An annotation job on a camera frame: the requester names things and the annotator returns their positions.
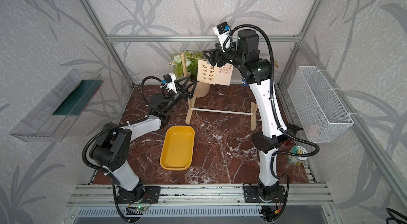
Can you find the yellow plastic tray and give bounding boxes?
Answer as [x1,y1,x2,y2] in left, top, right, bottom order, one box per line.
[160,126,195,171]

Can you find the blue postcard white characters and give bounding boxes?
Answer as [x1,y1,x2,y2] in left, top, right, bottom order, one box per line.
[242,77,248,86]

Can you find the potted green plant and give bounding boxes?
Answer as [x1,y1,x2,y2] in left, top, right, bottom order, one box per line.
[168,50,210,98]

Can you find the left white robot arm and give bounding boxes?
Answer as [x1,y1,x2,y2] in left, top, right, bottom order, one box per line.
[82,73,197,202]

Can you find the green circuit board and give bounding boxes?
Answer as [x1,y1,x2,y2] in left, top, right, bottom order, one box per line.
[126,205,150,216]

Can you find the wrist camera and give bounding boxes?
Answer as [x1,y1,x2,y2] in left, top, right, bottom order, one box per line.
[213,21,232,52]
[161,73,177,93]

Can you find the cream postcard red characters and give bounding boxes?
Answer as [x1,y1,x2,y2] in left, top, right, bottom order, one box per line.
[197,60,219,85]

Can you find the wooden hanging rack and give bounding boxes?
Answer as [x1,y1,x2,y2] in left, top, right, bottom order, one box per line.
[177,51,258,131]

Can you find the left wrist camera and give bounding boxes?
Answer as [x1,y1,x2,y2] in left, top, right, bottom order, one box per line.
[161,73,177,93]

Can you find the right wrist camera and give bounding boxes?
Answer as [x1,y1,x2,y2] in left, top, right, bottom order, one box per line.
[213,21,232,52]

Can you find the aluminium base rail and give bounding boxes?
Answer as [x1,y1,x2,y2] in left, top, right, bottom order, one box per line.
[67,183,334,207]

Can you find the clear plastic wall shelf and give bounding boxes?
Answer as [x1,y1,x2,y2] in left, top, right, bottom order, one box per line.
[10,69,103,142]

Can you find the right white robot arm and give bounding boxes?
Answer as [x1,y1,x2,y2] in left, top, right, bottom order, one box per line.
[204,22,297,202]

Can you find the white wire mesh basket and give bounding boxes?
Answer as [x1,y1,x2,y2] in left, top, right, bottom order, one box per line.
[288,66,354,143]

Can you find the cream postcard red stamps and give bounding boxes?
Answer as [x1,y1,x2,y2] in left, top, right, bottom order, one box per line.
[216,64,233,86]

